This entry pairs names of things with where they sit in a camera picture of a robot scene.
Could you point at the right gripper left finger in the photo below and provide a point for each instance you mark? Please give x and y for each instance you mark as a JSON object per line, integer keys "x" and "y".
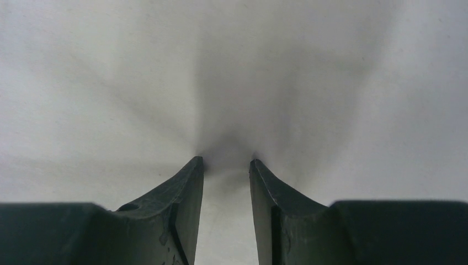
{"x": 160, "y": 227}

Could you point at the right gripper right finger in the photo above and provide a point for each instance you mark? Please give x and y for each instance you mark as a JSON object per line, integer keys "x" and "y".
{"x": 294, "y": 229}

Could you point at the beige cloth wrap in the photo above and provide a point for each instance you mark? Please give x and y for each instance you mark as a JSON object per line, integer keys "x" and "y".
{"x": 102, "y": 101}

